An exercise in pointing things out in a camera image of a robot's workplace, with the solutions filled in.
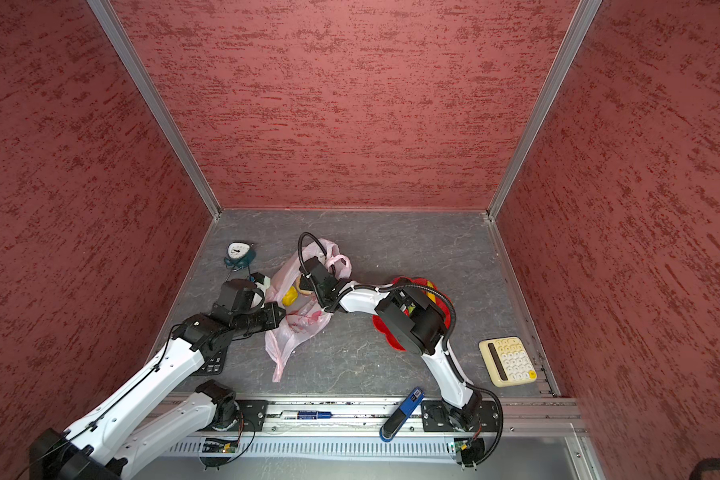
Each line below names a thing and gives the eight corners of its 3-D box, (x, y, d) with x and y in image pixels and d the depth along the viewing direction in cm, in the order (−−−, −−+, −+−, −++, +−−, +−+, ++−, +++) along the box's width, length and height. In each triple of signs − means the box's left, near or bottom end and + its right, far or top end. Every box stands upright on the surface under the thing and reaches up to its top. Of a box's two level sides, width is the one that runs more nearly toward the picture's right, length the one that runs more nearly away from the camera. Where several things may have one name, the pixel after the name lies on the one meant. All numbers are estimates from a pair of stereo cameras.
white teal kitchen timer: (225, 272, 104) (219, 263, 100) (233, 251, 110) (228, 242, 106) (249, 272, 104) (245, 263, 100) (256, 251, 111) (252, 242, 106)
